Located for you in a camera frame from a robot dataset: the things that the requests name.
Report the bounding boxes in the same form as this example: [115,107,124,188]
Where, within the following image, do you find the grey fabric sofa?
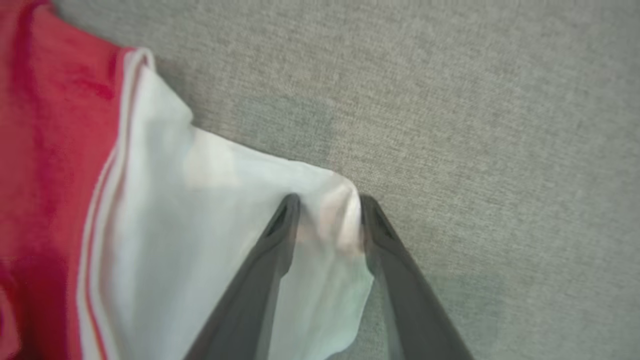
[47,0,640,360]

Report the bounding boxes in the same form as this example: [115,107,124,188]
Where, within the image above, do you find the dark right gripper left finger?
[183,193,302,360]

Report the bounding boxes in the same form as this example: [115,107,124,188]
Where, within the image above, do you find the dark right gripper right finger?
[360,194,474,360]

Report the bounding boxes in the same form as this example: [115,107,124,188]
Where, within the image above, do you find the red white basketball jersey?
[0,0,375,360]

